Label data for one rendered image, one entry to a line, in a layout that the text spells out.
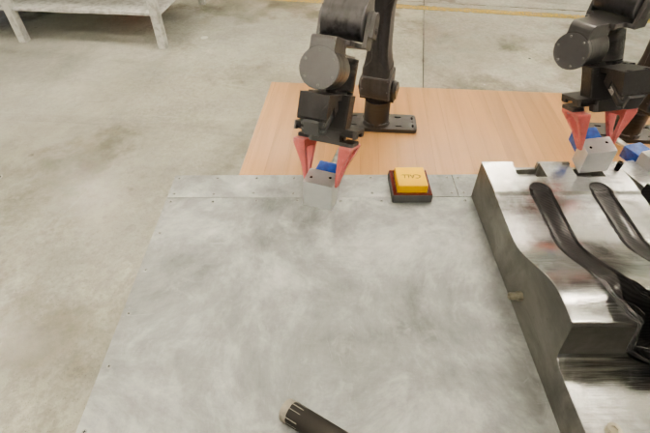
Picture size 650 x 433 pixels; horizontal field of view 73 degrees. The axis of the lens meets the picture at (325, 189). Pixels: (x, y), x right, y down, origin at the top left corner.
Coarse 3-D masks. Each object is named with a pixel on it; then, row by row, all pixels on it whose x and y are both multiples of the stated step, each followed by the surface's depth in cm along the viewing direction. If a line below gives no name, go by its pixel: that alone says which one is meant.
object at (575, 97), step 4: (616, 60) 72; (620, 60) 71; (592, 64) 72; (596, 64) 72; (600, 64) 71; (604, 64) 71; (612, 64) 71; (572, 92) 78; (576, 92) 78; (564, 96) 77; (568, 96) 76; (572, 96) 76; (576, 96) 75; (580, 96) 75; (564, 100) 78; (568, 100) 78; (572, 100) 75; (576, 100) 73; (580, 100) 73; (584, 100) 73; (588, 100) 73; (592, 100) 73; (596, 100) 73; (600, 100) 73; (604, 100) 72; (572, 104) 75; (576, 104) 73; (580, 104) 74; (584, 104) 74
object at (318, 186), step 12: (336, 156) 78; (312, 168) 73; (324, 168) 75; (336, 168) 75; (312, 180) 70; (324, 180) 70; (312, 192) 71; (324, 192) 70; (336, 192) 73; (312, 204) 73; (324, 204) 72
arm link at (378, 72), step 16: (384, 0) 84; (384, 16) 86; (384, 32) 89; (384, 48) 91; (368, 64) 95; (384, 64) 93; (368, 80) 97; (384, 80) 95; (368, 96) 100; (384, 96) 98
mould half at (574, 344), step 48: (480, 192) 84; (528, 192) 77; (576, 192) 77; (624, 192) 77; (528, 240) 70; (528, 288) 65; (576, 288) 57; (528, 336) 65; (576, 336) 54; (624, 336) 54; (576, 384) 55; (624, 384) 55; (576, 432) 52; (624, 432) 51
